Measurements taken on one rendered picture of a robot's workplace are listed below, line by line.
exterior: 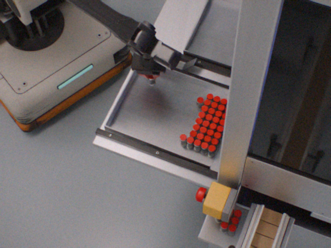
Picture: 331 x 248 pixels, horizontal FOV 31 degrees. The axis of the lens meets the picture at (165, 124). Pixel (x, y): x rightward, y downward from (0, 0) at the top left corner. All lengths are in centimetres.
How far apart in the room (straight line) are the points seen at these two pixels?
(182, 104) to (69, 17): 112
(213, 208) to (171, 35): 67
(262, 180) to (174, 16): 75
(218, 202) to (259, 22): 69
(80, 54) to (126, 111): 90
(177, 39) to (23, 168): 113
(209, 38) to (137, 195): 96
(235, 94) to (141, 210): 152
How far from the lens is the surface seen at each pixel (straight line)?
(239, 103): 124
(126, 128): 185
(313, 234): 178
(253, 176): 155
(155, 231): 264
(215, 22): 205
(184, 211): 267
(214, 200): 159
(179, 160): 177
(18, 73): 274
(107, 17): 159
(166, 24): 204
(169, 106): 187
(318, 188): 148
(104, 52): 274
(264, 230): 168
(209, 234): 172
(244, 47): 108
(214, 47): 199
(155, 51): 168
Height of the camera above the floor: 253
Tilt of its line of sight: 63 degrees down
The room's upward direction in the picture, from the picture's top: 4 degrees counter-clockwise
